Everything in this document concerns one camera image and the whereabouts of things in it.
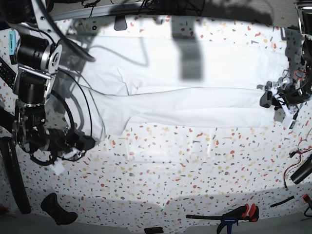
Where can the small black rectangular device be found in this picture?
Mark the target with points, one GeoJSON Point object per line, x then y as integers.
{"type": "Point", "coordinates": [154, 230]}

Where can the black bar clamp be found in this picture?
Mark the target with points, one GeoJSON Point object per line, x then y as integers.
{"type": "Point", "coordinates": [227, 220]}

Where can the terrazzo patterned tablecloth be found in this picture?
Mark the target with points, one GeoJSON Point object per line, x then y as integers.
{"type": "Point", "coordinates": [153, 175]}

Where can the white T-shirt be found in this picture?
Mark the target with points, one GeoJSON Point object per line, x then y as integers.
{"type": "Point", "coordinates": [179, 82]}

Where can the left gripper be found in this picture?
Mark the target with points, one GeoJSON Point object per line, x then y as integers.
{"type": "Point", "coordinates": [283, 95]}

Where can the black game controller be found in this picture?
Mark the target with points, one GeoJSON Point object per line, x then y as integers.
{"type": "Point", "coordinates": [51, 206]}

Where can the black cylinder flashlight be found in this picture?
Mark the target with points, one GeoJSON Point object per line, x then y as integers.
{"type": "Point", "coordinates": [303, 171]}

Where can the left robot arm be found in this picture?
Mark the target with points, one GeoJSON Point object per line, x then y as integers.
{"type": "Point", "coordinates": [299, 51]}

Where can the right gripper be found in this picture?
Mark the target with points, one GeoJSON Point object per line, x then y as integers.
{"type": "Point", "coordinates": [60, 146]}

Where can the black curved stand leg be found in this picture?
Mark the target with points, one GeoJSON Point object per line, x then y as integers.
{"type": "Point", "coordinates": [12, 168]}

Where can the blue highlighter marker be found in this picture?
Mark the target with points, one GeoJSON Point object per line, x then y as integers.
{"type": "Point", "coordinates": [12, 46]}

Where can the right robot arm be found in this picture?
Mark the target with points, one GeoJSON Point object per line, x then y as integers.
{"type": "Point", "coordinates": [37, 54]}

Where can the black remote control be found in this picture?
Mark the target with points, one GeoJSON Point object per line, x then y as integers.
{"type": "Point", "coordinates": [7, 74]}

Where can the black table clip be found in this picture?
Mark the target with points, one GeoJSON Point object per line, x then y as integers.
{"type": "Point", "coordinates": [120, 23]}

